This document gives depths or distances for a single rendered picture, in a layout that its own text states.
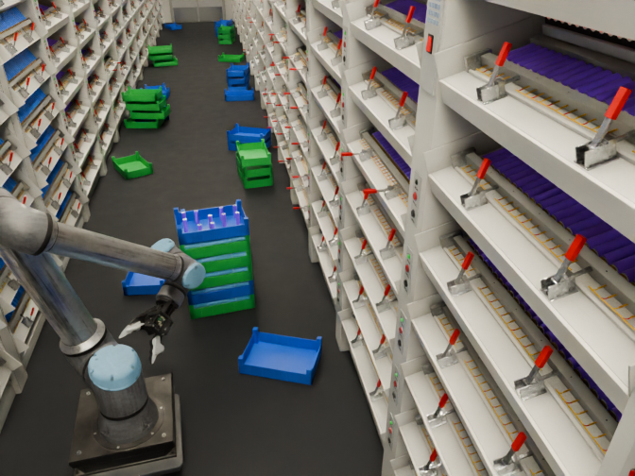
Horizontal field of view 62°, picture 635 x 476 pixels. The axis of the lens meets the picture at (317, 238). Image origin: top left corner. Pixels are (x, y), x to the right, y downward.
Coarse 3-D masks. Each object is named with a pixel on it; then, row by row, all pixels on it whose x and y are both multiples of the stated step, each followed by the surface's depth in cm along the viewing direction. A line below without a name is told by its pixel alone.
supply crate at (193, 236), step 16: (176, 208) 235; (208, 208) 240; (224, 208) 242; (240, 208) 243; (176, 224) 227; (192, 224) 238; (208, 224) 238; (240, 224) 238; (192, 240) 223; (208, 240) 226
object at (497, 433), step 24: (432, 312) 125; (432, 336) 121; (456, 336) 110; (432, 360) 116; (456, 360) 114; (480, 360) 109; (456, 384) 109; (480, 384) 107; (456, 408) 106; (480, 408) 103; (504, 408) 100; (480, 432) 99; (504, 432) 97; (480, 456) 99; (504, 456) 91; (528, 456) 91
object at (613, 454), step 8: (632, 392) 57; (632, 400) 57; (632, 408) 57; (624, 416) 58; (632, 416) 57; (624, 424) 58; (632, 424) 57; (616, 432) 60; (624, 432) 59; (632, 432) 57; (616, 440) 60; (624, 440) 59; (632, 440) 57; (616, 448) 60; (624, 448) 59; (608, 456) 62; (616, 456) 60; (624, 456) 59; (608, 464) 62; (616, 464) 60; (600, 472) 63; (608, 472) 62; (616, 472) 60
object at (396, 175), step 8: (368, 136) 171; (376, 144) 164; (376, 152) 160; (384, 160) 154; (392, 168) 148; (392, 176) 148; (400, 176) 144; (400, 184) 141; (408, 184) 139; (408, 192) 136
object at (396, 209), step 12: (348, 132) 175; (360, 132) 174; (372, 132) 175; (348, 144) 176; (360, 144) 173; (360, 168) 165; (372, 168) 157; (372, 180) 151; (384, 180) 149; (384, 204) 143; (396, 204) 137; (396, 216) 133
